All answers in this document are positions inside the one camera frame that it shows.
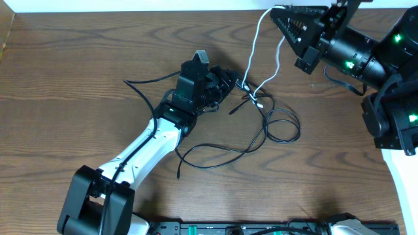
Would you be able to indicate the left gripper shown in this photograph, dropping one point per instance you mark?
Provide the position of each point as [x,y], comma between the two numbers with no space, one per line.
[215,87]

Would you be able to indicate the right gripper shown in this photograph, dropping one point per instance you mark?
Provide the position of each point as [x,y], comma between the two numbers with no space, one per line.
[302,43]

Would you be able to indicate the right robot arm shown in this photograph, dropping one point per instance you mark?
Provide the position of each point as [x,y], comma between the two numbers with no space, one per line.
[389,66]

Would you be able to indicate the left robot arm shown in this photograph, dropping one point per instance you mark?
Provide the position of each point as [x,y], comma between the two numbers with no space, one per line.
[100,201]

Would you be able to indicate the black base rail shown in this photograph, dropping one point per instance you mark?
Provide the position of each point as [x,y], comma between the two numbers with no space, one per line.
[343,223]

